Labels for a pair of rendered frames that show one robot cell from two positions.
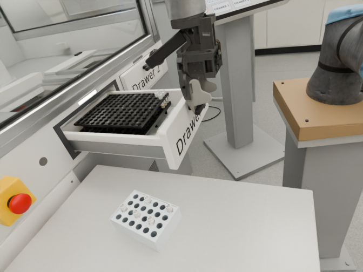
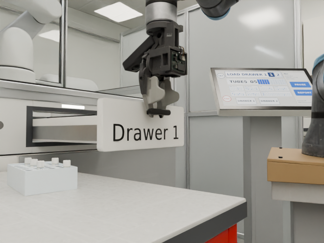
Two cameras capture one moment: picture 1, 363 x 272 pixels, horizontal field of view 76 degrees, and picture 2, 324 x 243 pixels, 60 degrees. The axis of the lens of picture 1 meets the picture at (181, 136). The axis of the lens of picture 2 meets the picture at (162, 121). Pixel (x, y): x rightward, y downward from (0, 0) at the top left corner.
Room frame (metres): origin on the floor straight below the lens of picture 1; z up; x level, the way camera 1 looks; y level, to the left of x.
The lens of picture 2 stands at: (-0.14, -0.19, 0.86)
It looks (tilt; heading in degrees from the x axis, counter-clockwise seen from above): 2 degrees up; 11
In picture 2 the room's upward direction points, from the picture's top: straight up
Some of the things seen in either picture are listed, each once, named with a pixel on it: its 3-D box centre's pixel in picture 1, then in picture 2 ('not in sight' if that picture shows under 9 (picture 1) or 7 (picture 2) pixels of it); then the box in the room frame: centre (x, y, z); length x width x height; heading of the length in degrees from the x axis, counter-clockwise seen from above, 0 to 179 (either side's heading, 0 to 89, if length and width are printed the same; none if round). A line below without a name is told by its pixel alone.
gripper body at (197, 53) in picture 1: (196, 47); (163, 52); (0.50, -0.08, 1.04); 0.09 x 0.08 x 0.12; 62
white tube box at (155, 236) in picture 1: (146, 218); (40, 176); (0.32, 0.11, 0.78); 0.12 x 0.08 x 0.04; 51
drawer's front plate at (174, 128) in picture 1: (188, 116); (147, 125); (0.52, -0.03, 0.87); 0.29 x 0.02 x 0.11; 152
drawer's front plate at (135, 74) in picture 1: (144, 74); not in sight; (0.94, 0.09, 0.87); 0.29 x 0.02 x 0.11; 152
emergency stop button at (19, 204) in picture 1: (19, 203); not in sight; (0.35, 0.35, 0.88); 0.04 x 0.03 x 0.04; 152
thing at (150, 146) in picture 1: (123, 118); (93, 129); (0.62, 0.15, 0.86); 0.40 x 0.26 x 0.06; 62
